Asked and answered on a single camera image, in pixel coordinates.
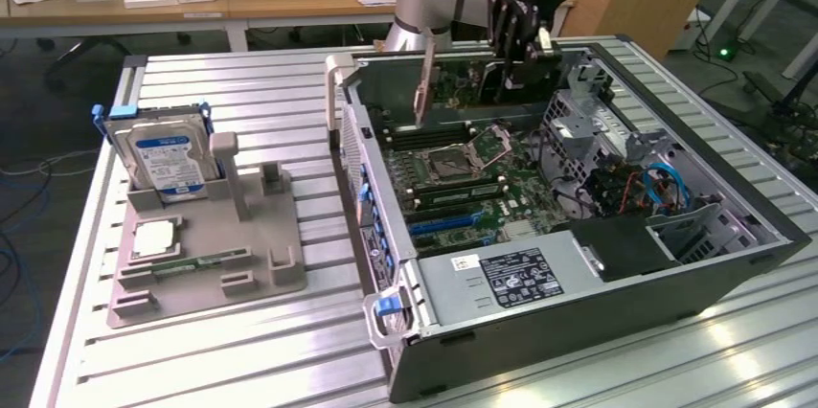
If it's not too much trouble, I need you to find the graphics card with metal bracket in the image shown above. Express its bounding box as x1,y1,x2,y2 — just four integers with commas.
410,33,567,130

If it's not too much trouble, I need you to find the metal socket cover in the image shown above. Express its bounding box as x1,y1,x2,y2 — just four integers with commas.
469,122,514,165

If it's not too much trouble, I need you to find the metal disk bay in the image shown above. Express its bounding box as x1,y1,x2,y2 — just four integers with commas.
538,61,645,192

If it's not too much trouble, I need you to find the CPU socket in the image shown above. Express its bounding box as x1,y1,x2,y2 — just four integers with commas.
422,143,482,185

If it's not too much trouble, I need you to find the green motherboard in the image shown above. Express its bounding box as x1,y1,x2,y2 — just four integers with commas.
377,105,581,259

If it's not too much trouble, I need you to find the RAM stick with black label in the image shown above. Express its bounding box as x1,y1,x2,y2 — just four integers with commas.
413,181,505,212

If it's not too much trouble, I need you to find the black equipment stand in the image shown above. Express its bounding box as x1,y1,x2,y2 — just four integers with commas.
742,69,818,161

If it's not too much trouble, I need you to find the silver chipset heatsink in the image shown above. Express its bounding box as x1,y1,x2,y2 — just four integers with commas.
506,221,546,242

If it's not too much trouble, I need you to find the blue expansion slot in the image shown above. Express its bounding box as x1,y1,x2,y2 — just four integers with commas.
407,213,478,238

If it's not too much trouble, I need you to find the black plastic shroud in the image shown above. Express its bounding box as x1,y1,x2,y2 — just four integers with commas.
570,213,683,283

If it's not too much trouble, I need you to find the grey empty drive cage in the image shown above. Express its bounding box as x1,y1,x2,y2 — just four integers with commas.
643,200,766,266

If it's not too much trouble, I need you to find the grey power supply unit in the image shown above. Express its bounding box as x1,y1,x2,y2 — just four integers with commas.
413,229,607,329

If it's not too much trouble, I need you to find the open black PC case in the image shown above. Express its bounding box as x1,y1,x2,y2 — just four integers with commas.
323,40,814,404

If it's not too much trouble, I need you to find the hard disk with blue label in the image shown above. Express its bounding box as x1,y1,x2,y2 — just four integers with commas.
104,112,214,204

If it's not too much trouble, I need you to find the grey parts rack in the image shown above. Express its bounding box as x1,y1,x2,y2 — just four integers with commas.
104,131,310,330

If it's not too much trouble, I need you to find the black chair base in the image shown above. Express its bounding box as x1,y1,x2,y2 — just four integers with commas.
38,32,194,89

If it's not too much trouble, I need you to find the green RAM stick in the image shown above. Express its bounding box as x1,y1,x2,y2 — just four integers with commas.
147,254,250,276

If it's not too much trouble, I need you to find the silver CPU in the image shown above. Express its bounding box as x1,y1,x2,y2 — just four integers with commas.
131,222,179,257

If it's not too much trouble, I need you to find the orange wire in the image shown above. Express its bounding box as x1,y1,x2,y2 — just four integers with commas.
622,171,643,212

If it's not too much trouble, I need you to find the blue wire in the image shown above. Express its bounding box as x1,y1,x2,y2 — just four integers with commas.
641,162,694,212

